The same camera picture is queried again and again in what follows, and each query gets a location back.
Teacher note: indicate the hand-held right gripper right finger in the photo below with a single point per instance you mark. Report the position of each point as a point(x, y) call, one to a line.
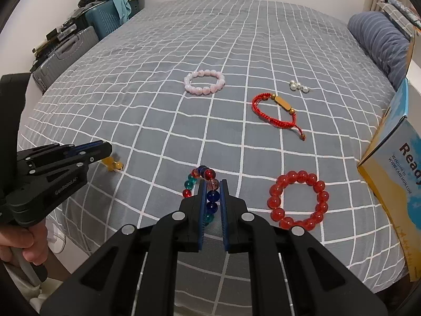
point(225, 215)

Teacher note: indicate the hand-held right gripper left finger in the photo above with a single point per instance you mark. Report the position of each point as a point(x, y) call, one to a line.
point(201, 215)

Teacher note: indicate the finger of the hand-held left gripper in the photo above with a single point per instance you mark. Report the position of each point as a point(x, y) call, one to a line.
point(82, 146)
point(98, 151)

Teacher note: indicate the yellow amber bead trinket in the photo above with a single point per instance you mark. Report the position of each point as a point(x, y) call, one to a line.
point(113, 165)

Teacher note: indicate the blue and yellow cardboard box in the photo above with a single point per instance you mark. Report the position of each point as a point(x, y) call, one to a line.
point(388, 158)

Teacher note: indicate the person's left hand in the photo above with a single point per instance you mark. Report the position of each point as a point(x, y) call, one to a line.
point(19, 242)

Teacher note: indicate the grey grid bed sheet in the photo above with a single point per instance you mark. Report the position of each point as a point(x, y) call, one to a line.
point(164, 121)

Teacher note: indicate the grey suitcase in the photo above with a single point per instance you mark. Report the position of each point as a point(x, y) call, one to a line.
point(65, 56)

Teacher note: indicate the pile of black items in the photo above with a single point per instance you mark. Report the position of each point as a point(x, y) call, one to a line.
point(56, 34)

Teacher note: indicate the teal suitcase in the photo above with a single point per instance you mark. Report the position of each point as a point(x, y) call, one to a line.
point(102, 19)

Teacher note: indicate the teal cloth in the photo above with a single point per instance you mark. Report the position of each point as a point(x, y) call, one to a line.
point(121, 6)

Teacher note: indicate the white cloth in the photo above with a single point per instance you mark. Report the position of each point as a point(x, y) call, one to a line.
point(19, 289)

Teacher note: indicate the blue striped bolster pillow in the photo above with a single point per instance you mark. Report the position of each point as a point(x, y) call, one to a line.
point(378, 36)

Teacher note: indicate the grey grid pillow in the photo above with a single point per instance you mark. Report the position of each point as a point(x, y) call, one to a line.
point(386, 6)

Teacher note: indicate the patterned patchwork pillow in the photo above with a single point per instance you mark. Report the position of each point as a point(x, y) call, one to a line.
point(406, 11)

